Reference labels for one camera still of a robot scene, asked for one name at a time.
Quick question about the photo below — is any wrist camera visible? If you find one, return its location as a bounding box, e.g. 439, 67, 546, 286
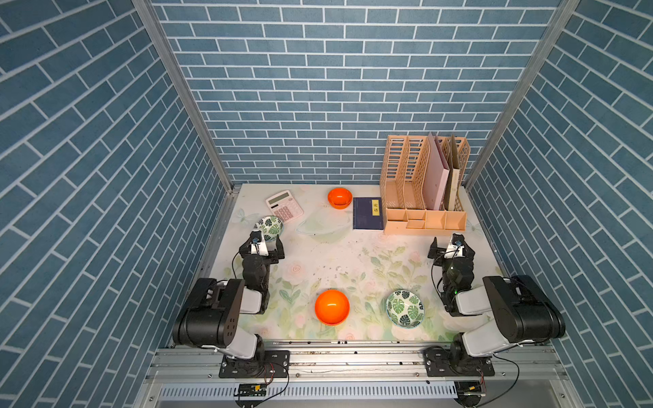
444, 233, 466, 259
249, 229, 269, 257

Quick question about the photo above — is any dark blue book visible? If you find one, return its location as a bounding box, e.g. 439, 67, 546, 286
353, 197, 384, 231

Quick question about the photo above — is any pink folder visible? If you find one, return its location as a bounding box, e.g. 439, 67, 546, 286
423, 134, 450, 211

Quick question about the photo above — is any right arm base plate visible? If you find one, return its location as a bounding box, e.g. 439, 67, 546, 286
423, 346, 495, 377

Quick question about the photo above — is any right circuit board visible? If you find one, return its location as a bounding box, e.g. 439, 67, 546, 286
454, 381, 485, 399

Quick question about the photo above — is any tan folder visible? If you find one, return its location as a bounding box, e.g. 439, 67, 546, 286
444, 135, 460, 211

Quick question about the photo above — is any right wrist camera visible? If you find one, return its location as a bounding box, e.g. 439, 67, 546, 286
444, 233, 466, 259

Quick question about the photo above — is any green leaf bowl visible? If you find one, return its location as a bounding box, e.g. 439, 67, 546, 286
254, 215, 284, 241
385, 289, 425, 329

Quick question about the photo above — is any floral table mat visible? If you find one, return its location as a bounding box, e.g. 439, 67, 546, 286
199, 184, 504, 343

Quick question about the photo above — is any orange bowl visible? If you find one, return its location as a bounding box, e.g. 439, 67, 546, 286
315, 289, 350, 326
328, 187, 353, 210

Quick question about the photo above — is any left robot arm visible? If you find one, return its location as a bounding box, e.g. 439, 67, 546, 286
173, 238, 285, 362

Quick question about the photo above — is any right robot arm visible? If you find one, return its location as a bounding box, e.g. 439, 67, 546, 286
428, 234, 566, 360

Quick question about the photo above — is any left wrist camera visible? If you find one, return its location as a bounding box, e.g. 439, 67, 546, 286
249, 229, 269, 257

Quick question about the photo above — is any beige file organizer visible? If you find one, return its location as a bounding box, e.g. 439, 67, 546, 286
380, 135, 470, 236

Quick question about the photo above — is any circuit board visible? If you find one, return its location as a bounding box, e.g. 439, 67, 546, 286
454, 381, 485, 399
236, 384, 267, 399

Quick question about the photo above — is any aluminium rail frame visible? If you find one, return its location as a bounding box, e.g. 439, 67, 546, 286
135, 341, 582, 407

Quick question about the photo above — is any pink calculator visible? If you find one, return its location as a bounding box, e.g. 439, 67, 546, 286
265, 190, 304, 223

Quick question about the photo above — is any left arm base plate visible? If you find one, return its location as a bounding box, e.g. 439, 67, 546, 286
219, 350, 291, 379

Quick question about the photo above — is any left circuit board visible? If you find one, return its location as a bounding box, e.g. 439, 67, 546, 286
236, 384, 267, 399

